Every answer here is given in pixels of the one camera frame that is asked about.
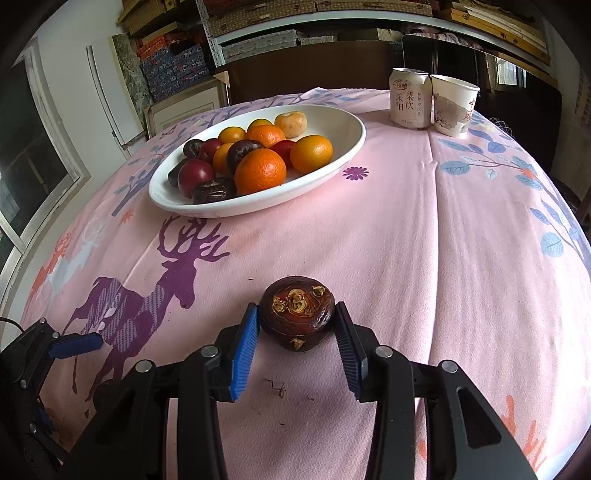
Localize white framed panel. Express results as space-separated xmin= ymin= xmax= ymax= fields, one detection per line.
xmin=87 ymin=39 xmax=139 ymax=148

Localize red cherry tomato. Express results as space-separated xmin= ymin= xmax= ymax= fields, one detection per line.
xmin=270 ymin=140 xmax=297 ymax=169

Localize dark red plum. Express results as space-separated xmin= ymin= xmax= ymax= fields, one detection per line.
xmin=198 ymin=138 xmax=225 ymax=162
xmin=177 ymin=159 xmax=217 ymax=199

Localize pink printed tablecloth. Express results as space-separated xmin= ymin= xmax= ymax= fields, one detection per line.
xmin=18 ymin=88 xmax=591 ymax=480

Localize stack of yellow wooden boxes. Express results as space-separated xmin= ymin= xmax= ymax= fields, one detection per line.
xmin=115 ymin=0 xmax=204 ymax=38

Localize row of grey patterned boxes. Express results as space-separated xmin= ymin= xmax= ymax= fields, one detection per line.
xmin=222 ymin=28 xmax=402 ymax=51

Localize stack of blue patterned boxes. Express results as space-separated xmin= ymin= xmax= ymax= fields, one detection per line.
xmin=137 ymin=30 xmax=215 ymax=102

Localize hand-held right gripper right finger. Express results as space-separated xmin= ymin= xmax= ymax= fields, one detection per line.
xmin=335 ymin=302 xmax=539 ymax=480

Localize brown wooden board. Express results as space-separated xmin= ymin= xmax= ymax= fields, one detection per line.
xmin=215 ymin=44 xmax=404 ymax=104

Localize stack of woven patterned boxes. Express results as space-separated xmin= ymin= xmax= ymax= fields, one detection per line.
xmin=203 ymin=0 xmax=555 ymax=65

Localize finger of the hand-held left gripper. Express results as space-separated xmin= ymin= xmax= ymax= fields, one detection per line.
xmin=48 ymin=332 xmax=103 ymax=360

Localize beige drink can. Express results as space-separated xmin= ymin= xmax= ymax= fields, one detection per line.
xmin=389 ymin=67 xmax=434 ymax=129

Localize mandarin orange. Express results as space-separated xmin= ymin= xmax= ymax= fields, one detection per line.
xmin=246 ymin=124 xmax=287 ymax=149
xmin=234 ymin=148 xmax=287 ymax=195

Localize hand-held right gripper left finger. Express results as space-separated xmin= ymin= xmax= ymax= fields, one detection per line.
xmin=60 ymin=302 xmax=259 ymax=480

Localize small yellow potato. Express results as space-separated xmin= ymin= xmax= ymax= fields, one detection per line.
xmin=274 ymin=112 xmax=308 ymax=138

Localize leaning picture frames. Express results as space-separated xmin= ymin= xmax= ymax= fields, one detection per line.
xmin=144 ymin=78 xmax=230 ymax=139

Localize white oval plate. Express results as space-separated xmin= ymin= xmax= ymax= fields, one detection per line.
xmin=148 ymin=104 xmax=367 ymax=219

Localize white metal shelf rack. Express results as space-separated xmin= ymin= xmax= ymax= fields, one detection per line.
xmin=194 ymin=0 xmax=559 ymax=79

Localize smooth orange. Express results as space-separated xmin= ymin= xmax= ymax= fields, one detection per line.
xmin=290 ymin=135 xmax=334 ymax=175

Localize marble pattern panel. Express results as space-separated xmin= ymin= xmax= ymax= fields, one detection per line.
xmin=112 ymin=34 xmax=155 ymax=109

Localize printed paper cup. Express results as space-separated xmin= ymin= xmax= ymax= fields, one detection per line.
xmin=430 ymin=74 xmax=481 ymax=138

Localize pink cloth bundle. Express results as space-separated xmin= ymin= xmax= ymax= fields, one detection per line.
xmin=406 ymin=25 xmax=458 ymax=42

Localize white framed window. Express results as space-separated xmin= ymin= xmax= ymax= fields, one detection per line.
xmin=0 ymin=44 xmax=90 ymax=278

